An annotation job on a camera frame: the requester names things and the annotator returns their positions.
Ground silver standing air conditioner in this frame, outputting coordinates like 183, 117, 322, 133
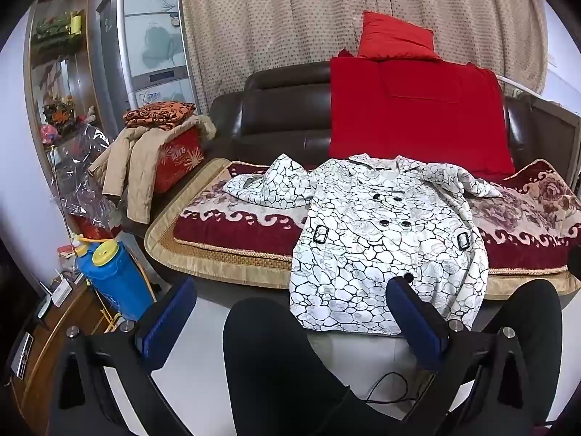
96, 0, 200, 119

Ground person's black trouser legs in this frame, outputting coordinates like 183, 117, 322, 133
222, 297, 411, 436

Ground orange artificial flowers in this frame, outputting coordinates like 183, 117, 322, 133
42, 94, 76, 124

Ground silver flat device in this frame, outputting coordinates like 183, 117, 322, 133
9, 331, 35, 379

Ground floral plush blanket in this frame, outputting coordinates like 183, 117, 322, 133
145, 158, 581, 300

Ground glass display cabinet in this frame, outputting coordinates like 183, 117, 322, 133
23, 2, 110, 146

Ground blue sprayer tank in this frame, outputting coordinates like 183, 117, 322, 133
70, 234, 157, 323

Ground white router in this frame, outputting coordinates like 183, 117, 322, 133
49, 272, 72, 307

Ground green yellow ornament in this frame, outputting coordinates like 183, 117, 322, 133
36, 11, 85, 45

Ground white black-veined print coat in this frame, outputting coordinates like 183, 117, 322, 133
222, 153, 504, 337

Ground red folded quilt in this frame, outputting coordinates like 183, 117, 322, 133
328, 57, 516, 175

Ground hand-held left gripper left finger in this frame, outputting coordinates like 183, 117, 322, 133
48, 276, 198, 436

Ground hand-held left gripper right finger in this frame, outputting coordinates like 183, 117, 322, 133
386, 276, 532, 436

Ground red pillow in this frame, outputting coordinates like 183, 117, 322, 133
357, 10, 442, 62

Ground orange patterned folded cloth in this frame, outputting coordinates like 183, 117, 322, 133
123, 101, 197, 130

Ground clear plastic wrap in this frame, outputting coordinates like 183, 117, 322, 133
49, 125, 123, 241

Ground beige quilted jacket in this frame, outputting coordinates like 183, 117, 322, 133
88, 115, 218, 225

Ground red gift box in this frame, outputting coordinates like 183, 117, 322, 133
154, 127, 205, 194

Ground wooden low cabinet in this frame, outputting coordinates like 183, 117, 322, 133
7, 277, 123, 436

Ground black cable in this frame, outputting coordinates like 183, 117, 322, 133
365, 371, 418, 405

